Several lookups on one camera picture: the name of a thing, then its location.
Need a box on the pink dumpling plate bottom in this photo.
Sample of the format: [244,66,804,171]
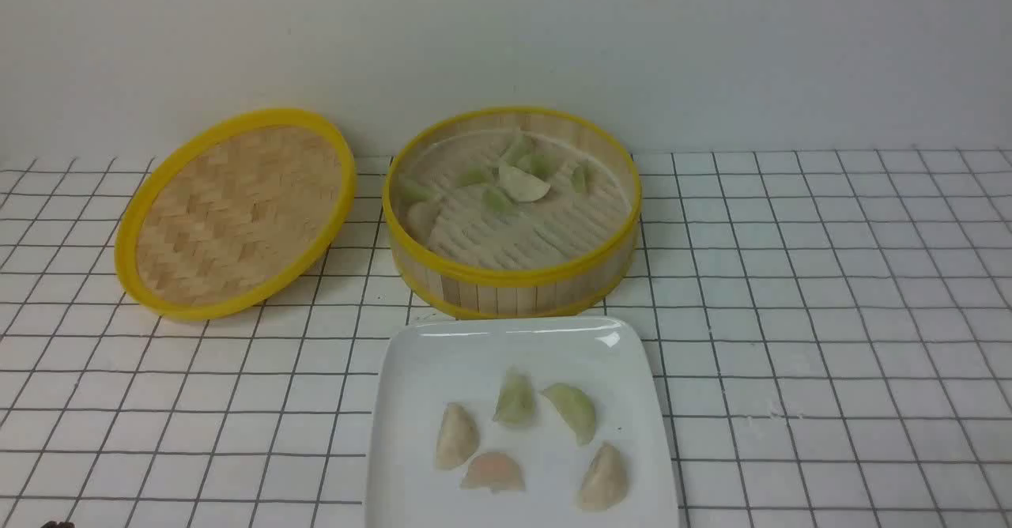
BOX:
[459,451,527,493]

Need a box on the beige dumpling plate bottom right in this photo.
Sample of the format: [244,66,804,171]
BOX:
[577,442,629,512]

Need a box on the green dumpling plate right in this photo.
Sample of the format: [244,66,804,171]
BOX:
[541,383,597,447]

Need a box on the yellow-rimmed bamboo steamer lid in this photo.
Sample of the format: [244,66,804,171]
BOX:
[115,109,357,320]

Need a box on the green dumpling steamer right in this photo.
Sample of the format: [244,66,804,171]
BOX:
[570,161,591,195]

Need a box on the green dumpling steamer front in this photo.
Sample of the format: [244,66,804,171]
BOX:
[481,186,515,216]

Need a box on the pale dumpling plate left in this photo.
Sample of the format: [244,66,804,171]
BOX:
[434,402,480,471]

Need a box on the green dumpling plate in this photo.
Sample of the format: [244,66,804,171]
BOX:
[493,369,536,428]
[541,383,597,447]

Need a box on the green dumpling steamer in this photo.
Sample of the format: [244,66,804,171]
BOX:
[570,161,591,195]
[396,178,440,205]
[481,186,515,216]

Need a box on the green dumpling steamer left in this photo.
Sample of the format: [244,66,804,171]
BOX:
[396,178,440,205]

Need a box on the yellow-rimmed bamboo steamer basket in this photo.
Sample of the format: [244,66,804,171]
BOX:
[382,106,642,319]

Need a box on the white square plate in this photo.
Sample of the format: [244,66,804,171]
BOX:
[364,316,682,527]

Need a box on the white dumpling steamer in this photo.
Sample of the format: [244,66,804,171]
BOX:
[406,198,442,243]
[498,163,552,203]

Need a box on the green dumpling plate middle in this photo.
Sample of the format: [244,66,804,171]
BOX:
[493,369,536,428]

